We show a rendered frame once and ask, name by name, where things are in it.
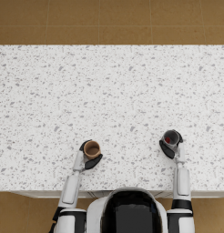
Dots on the robot body dark round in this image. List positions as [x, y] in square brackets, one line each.
[129, 212]

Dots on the brown paper cup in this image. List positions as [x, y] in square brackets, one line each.
[92, 149]

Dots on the red berry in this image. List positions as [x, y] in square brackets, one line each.
[167, 139]

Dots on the grey transparent cup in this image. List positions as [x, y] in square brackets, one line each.
[171, 139]

